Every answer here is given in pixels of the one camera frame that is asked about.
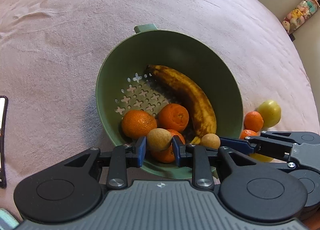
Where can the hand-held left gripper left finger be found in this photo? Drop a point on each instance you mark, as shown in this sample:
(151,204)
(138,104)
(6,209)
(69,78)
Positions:
(141,151)

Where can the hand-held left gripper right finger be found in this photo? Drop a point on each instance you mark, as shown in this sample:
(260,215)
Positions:
(176,152)

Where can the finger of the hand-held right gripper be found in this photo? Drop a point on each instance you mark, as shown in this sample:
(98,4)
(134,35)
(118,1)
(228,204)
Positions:
(232,143)

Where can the small orange mandarin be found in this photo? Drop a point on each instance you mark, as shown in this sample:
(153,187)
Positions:
(247,134)

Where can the small brown kiwi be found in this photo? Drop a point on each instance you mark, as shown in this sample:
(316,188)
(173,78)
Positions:
(158,140)
(210,141)

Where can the yellow-green pear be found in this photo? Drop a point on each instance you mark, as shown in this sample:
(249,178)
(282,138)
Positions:
(261,158)

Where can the yellow-green apple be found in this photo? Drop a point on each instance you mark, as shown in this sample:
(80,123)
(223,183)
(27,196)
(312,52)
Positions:
(269,113)

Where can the ripe spotted banana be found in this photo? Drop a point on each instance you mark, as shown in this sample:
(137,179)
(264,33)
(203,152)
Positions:
(195,100)

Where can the green plastic colander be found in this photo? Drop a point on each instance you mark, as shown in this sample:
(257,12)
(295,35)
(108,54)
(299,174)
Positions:
(175,52)

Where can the small black object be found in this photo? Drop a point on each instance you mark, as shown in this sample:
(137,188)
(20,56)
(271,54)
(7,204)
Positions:
(293,37)

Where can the pink bedspread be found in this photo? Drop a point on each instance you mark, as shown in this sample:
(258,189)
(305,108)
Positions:
(62,45)

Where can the black smartphone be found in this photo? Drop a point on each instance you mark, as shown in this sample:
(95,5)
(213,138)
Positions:
(2,145)

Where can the hanging plush toy collection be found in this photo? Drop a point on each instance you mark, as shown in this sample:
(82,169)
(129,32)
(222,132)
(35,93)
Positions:
(300,12)

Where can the teal patterned cloth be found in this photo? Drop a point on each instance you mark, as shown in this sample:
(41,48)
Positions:
(7,220)

